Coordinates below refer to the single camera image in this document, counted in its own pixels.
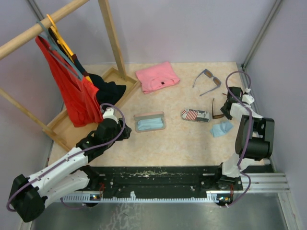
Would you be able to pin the dark navy garment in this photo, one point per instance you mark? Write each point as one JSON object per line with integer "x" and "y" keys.
{"x": 108, "y": 92}

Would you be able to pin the pink glasses case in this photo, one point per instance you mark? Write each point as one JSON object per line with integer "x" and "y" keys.
{"x": 139, "y": 117}

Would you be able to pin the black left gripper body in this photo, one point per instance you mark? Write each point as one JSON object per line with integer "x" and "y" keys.
{"x": 118, "y": 131}

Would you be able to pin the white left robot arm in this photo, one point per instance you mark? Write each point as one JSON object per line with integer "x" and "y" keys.
{"x": 31, "y": 195}

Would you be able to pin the folded pink shirt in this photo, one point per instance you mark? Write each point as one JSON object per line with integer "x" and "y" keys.
{"x": 157, "y": 77}

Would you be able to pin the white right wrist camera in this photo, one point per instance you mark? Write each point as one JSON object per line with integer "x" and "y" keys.
{"x": 247, "y": 98}

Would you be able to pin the light blue cleaning cloth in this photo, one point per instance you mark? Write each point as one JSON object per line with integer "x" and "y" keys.
{"x": 150, "y": 124}

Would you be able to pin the yellow hanger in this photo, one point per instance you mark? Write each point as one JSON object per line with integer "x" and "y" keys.
{"x": 67, "y": 52}

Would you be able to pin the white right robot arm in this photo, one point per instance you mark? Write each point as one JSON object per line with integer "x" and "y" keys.
{"x": 254, "y": 140}

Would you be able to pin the tortoiseshell brown sunglasses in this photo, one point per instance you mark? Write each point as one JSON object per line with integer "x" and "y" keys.
{"x": 224, "y": 110}

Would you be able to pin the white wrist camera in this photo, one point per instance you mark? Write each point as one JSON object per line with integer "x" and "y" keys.
{"x": 247, "y": 98}
{"x": 110, "y": 114}

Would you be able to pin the flag newspaper print glasses case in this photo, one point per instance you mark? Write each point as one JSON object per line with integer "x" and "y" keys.
{"x": 196, "y": 115}

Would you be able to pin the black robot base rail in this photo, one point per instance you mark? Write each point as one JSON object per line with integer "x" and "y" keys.
{"x": 168, "y": 184}

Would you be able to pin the grey blue hanger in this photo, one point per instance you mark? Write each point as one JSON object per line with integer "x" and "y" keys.
{"x": 53, "y": 46}

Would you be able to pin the red hanging shirt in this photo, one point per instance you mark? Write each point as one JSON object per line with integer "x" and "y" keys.
{"x": 79, "y": 96}

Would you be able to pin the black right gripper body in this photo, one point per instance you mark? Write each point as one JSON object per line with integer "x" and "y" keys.
{"x": 226, "y": 113}

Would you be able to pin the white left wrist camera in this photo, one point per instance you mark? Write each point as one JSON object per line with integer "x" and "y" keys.
{"x": 110, "y": 114}

